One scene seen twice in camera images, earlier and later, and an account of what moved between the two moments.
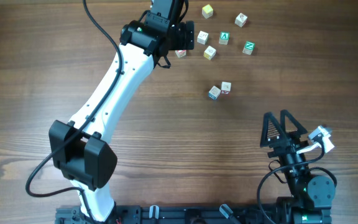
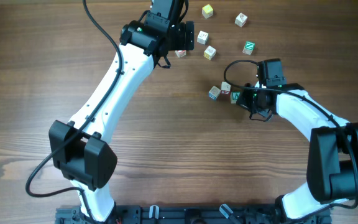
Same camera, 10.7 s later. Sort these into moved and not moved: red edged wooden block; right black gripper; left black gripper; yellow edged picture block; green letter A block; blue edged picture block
Moved: green letter A block; right black gripper
Not moved: left black gripper; red edged wooden block; yellow edged picture block; blue edged picture block
